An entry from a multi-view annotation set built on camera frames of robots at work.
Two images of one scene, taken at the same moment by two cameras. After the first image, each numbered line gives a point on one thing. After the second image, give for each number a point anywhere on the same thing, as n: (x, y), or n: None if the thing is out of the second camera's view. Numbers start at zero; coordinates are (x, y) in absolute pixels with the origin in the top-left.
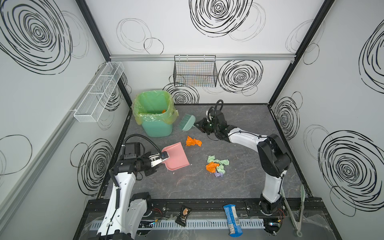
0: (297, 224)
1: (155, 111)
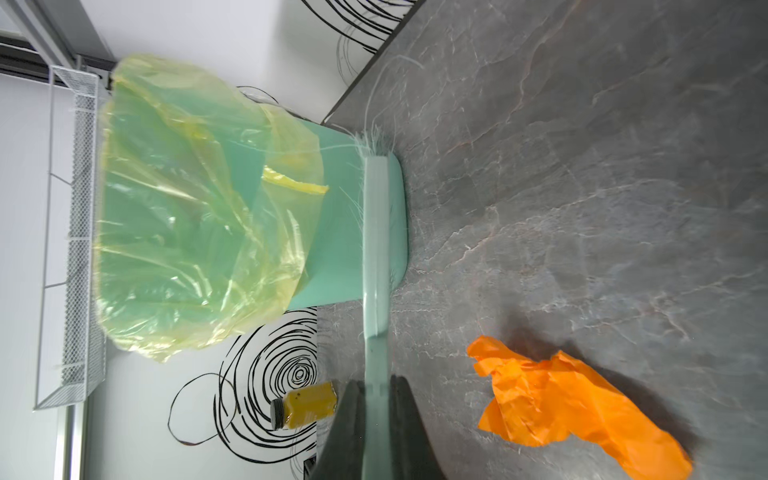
0: None
1: (216, 216)
